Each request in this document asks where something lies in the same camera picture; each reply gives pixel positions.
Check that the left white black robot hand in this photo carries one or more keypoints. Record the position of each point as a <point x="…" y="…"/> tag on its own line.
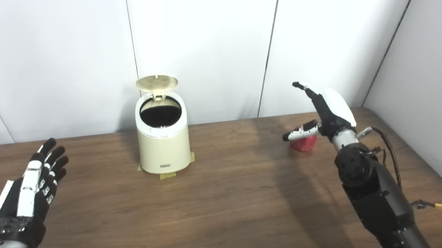
<point x="13" y="203"/>

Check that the red apple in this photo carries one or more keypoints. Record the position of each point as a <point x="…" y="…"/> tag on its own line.
<point x="304" y="144"/>

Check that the cream round bin lid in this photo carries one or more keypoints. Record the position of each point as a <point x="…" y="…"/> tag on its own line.
<point x="157" y="82"/>

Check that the cream-colored round bin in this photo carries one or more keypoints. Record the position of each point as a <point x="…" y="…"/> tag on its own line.
<point x="163" y="149"/>

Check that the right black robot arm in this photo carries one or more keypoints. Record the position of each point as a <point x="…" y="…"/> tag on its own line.
<point x="379" y="197"/>

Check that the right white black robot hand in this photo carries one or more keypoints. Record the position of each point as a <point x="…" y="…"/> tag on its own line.
<point x="335" y="108"/>

